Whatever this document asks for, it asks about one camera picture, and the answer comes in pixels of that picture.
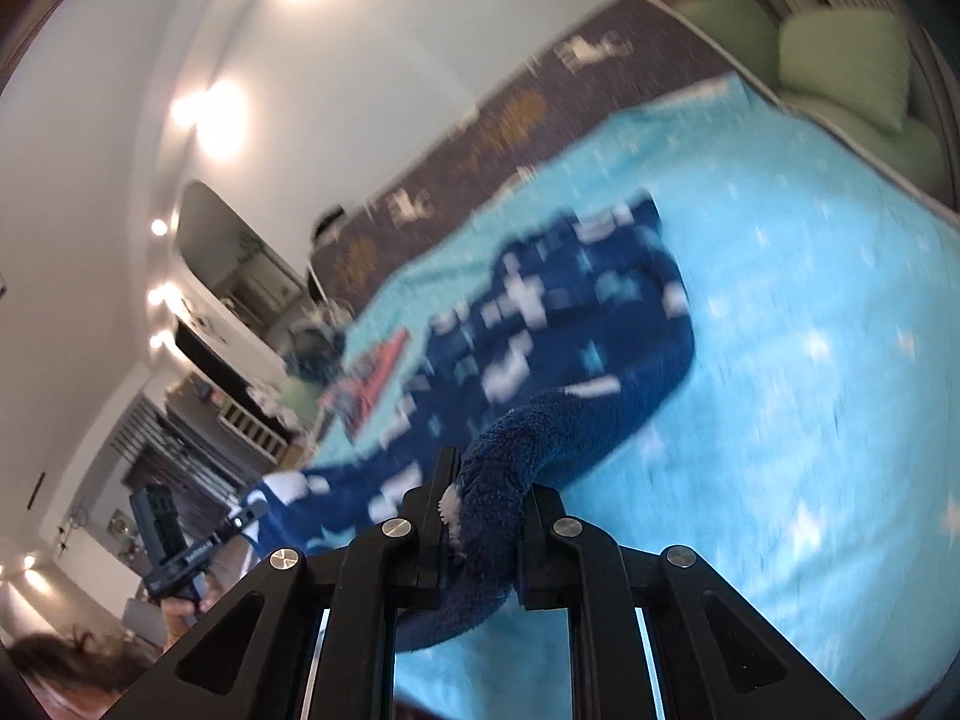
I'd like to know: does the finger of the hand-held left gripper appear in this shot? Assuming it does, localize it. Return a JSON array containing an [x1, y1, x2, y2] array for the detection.
[[196, 504, 268, 560]]

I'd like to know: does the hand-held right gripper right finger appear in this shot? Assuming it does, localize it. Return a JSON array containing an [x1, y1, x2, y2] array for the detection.
[[517, 484, 871, 720]]

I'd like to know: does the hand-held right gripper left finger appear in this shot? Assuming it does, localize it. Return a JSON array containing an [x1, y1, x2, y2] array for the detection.
[[97, 446, 462, 720]]

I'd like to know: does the navy fleece star-print jacket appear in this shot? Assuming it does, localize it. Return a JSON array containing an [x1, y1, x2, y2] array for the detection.
[[240, 195, 695, 653]]

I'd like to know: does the blue denim clothes pile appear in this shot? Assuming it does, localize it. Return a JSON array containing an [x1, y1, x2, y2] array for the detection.
[[285, 315, 346, 383]]

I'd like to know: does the person's left hand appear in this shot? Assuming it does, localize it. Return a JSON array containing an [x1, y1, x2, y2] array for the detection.
[[161, 577, 226, 650]]

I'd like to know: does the white slatted rack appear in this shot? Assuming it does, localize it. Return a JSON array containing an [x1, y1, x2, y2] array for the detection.
[[217, 399, 290, 466]]

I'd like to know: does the green pillow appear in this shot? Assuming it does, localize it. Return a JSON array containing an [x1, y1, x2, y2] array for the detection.
[[279, 379, 323, 432], [671, 0, 781, 83], [776, 7, 912, 136]]

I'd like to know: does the pink folded cloth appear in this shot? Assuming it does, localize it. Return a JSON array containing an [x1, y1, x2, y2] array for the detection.
[[352, 330, 412, 436]]

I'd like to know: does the floral folded cloth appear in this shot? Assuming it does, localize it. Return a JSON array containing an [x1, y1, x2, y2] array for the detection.
[[319, 360, 376, 421]]

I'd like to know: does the person's head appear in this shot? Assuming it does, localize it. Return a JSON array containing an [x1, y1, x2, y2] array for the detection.
[[0, 634, 151, 720]]

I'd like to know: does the turquoise star-print blanket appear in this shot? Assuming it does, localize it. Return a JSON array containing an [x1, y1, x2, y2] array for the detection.
[[307, 71, 960, 720]]

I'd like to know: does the grey deer-print mattress cover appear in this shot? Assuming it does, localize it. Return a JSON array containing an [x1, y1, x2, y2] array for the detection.
[[307, 0, 781, 316]]

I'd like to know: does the green seat cushion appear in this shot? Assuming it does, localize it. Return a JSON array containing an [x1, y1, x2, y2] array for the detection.
[[780, 90, 946, 196]]

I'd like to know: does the arched wall mirror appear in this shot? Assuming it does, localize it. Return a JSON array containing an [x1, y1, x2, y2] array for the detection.
[[174, 180, 316, 346]]

